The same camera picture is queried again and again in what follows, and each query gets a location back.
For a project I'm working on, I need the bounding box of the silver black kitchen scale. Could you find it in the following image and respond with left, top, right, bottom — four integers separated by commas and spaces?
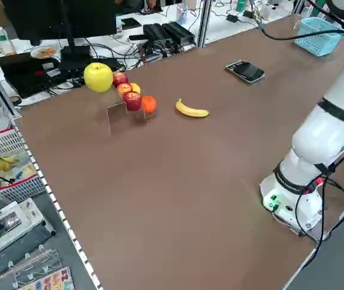
225, 60, 265, 84

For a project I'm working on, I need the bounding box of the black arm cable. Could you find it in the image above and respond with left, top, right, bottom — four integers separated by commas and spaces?
258, 0, 344, 290

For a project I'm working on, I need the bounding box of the clear acrylic stepped stand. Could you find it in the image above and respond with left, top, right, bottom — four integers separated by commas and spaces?
94, 87, 157, 135

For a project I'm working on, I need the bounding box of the white basket red trim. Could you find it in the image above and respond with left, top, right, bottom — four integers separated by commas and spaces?
0, 128, 47, 203

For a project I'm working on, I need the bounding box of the black monitor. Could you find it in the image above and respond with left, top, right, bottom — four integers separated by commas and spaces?
1, 0, 117, 46

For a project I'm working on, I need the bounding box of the small black pad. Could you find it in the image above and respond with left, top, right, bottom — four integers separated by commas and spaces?
120, 17, 142, 30

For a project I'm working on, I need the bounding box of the plate of snacks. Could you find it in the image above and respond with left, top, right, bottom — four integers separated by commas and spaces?
30, 47, 58, 60

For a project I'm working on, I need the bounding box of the red apple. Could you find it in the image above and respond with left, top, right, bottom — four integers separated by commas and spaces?
116, 83, 133, 97
123, 91, 143, 112
112, 72, 129, 88

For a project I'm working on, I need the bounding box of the white side desk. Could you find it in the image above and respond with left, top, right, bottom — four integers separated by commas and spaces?
0, 0, 299, 106

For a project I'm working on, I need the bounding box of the orange fruit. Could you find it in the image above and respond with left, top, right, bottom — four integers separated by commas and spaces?
141, 95, 158, 114

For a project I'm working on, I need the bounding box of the clear acrylic rack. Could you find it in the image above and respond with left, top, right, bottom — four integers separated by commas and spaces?
0, 249, 62, 288

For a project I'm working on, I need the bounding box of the yellow banana bunch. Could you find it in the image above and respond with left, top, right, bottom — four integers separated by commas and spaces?
0, 153, 21, 173

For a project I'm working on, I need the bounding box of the aluminium frame post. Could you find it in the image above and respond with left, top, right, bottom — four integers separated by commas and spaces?
197, 0, 214, 48

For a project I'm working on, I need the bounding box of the light blue plastic basket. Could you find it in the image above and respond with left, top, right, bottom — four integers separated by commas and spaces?
294, 17, 344, 57

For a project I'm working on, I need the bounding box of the black base cable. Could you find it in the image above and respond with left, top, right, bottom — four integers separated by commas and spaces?
322, 178, 344, 242

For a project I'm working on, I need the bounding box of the white plastic bottle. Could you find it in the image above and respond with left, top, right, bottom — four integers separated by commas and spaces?
0, 26, 18, 56

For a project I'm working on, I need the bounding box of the colourful number puzzle board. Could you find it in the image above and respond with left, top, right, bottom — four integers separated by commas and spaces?
16, 267, 75, 290

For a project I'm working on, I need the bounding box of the large yellow apple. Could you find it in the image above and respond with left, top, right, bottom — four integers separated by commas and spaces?
83, 62, 114, 93

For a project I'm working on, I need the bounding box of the black monitor stand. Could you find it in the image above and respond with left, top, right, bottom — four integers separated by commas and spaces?
59, 0, 91, 71

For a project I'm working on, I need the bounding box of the black flat case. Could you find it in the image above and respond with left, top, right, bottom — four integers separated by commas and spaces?
0, 53, 63, 99

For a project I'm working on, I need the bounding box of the cup with pens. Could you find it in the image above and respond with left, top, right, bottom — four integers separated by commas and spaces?
176, 5, 188, 25

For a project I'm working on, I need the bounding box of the black power brick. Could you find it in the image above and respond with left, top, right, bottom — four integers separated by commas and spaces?
161, 21, 196, 46
143, 23, 172, 47

